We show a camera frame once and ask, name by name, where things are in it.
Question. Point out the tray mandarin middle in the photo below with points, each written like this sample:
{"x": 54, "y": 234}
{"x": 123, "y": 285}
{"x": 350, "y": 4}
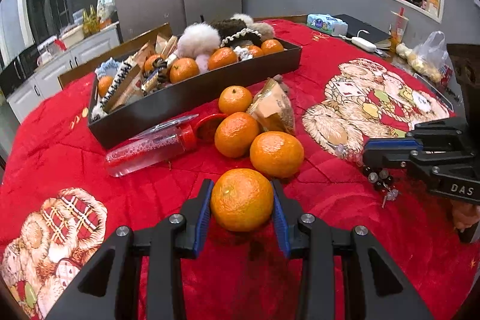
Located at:
{"x": 182, "y": 69}

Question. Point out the black microwave oven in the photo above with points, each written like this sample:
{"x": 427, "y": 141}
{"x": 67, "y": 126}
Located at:
{"x": 19, "y": 70}

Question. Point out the black white frilled scrunchie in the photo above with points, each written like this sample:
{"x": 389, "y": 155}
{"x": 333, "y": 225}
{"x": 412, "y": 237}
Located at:
{"x": 241, "y": 37}

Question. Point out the tray mandarin left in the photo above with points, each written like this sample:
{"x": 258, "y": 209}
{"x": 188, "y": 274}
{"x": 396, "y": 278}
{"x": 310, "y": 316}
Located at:
{"x": 152, "y": 62}

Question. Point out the dark cardboard tray box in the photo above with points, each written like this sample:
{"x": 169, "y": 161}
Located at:
{"x": 136, "y": 117}

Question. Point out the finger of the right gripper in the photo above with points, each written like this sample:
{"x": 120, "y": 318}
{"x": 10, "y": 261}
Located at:
{"x": 447, "y": 134}
{"x": 406, "y": 152}

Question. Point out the white fluffy pompom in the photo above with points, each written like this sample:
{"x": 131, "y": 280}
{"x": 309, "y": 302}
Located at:
{"x": 198, "y": 38}

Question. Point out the beige fluffy pompom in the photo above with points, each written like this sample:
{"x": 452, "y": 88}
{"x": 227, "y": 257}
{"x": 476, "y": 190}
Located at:
{"x": 265, "y": 30}

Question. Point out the tray mandarin far right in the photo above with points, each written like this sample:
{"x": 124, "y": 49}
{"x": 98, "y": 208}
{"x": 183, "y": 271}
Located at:
{"x": 272, "y": 46}

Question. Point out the black white hair clip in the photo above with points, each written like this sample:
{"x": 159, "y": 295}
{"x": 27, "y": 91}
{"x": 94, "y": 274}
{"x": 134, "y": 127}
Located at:
{"x": 113, "y": 78}

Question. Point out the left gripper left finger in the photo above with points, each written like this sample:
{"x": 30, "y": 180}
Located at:
{"x": 108, "y": 285}

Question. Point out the cream fluffy pompom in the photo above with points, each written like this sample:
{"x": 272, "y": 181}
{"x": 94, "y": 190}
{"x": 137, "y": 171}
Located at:
{"x": 243, "y": 17}

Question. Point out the blue tissue pack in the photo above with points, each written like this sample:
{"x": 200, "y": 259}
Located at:
{"x": 327, "y": 24}

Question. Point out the mandarin orange cluster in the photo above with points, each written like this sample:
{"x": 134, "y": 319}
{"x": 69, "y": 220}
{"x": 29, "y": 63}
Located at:
{"x": 242, "y": 200}

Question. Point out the person's right hand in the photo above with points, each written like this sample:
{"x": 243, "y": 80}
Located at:
{"x": 464, "y": 214}

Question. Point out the plastic bag of snacks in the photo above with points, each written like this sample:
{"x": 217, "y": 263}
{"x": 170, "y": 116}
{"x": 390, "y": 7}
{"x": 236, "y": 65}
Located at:
{"x": 430, "y": 58}

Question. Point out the red cap water bottle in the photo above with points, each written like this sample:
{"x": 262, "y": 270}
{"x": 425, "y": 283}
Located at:
{"x": 163, "y": 146}

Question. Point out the white kitchen cabinet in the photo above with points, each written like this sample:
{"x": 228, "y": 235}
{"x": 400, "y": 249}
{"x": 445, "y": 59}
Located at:
{"x": 44, "y": 82}

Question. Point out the white power adapter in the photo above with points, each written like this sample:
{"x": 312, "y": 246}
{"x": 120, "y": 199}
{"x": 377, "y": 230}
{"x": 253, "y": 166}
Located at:
{"x": 365, "y": 45}

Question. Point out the brown knitted plush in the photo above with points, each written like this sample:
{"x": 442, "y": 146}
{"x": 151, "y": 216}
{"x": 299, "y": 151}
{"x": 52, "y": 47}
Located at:
{"x": 228, "y": 27}

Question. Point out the red quilted blanket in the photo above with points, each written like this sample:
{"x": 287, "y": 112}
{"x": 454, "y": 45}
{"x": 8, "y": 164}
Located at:
{"x": 58, "y": 203}

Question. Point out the brown snack box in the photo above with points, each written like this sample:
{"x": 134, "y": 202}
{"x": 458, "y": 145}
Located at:
{"x": 130, "y": 86}

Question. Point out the brown pyramid snack packet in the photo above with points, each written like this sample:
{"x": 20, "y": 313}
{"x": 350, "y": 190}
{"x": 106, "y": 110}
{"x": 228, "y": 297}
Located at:
{"x": 272, "y": 109}

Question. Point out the white small figurine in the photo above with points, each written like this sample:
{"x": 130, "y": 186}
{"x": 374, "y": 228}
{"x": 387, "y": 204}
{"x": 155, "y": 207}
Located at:
{"x": 243, "y": 53}

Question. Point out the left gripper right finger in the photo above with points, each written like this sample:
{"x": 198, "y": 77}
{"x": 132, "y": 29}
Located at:
{"x": 344, "y": 272}

